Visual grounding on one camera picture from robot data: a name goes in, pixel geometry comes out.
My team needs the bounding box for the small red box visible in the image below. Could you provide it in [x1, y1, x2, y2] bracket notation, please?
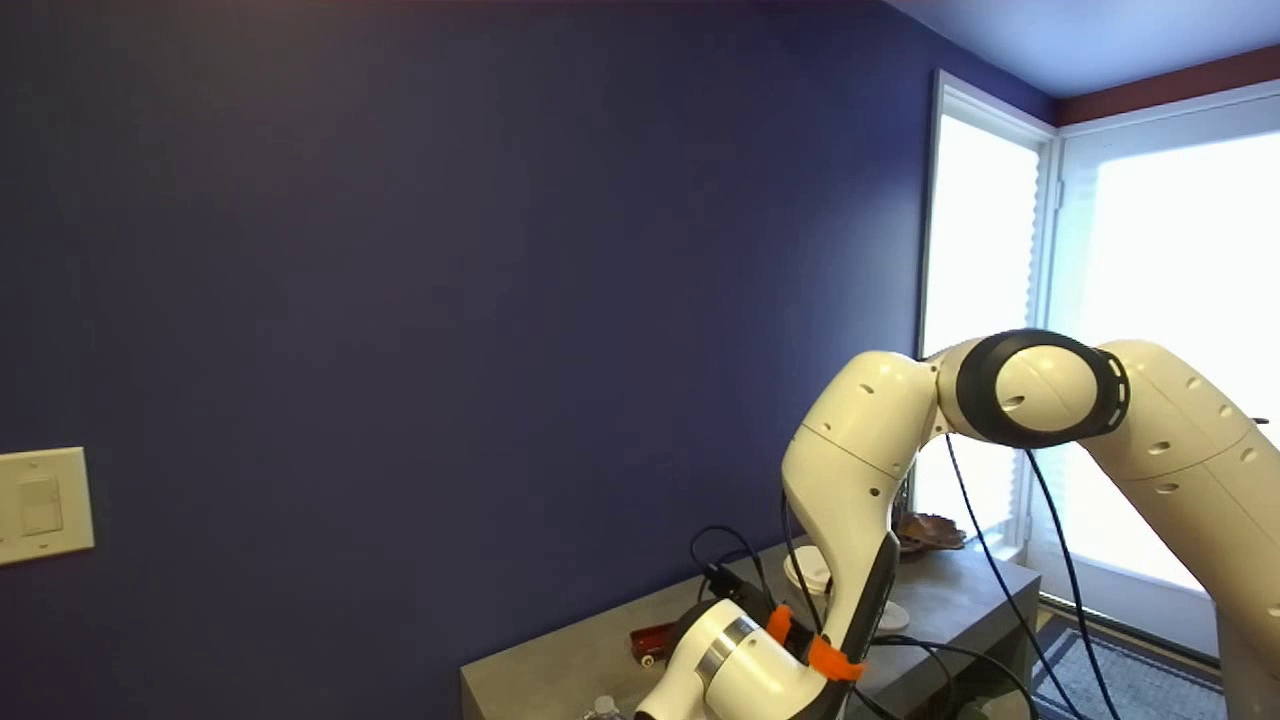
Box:
[629, 621, 678, 669]

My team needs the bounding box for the brown bag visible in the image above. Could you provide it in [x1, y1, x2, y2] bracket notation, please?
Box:
[892, 512, 968, 557]

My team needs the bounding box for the narrow white framed window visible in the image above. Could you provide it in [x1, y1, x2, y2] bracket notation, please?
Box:
[913, 71, 1064, 537]

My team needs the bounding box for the wide white framed window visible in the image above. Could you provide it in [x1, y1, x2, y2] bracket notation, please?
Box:
[1042, 75, 1280, 592]

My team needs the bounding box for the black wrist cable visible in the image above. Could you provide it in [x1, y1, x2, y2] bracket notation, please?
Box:
[685, 518, 804, 630]

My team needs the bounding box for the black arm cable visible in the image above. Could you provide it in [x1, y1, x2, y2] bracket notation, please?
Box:
[937, 423, 1054, 720]
[1020, 444, 1116, 720]

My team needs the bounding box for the white wall light switch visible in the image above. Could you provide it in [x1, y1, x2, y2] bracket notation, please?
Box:
[0, 444, 100, 570]

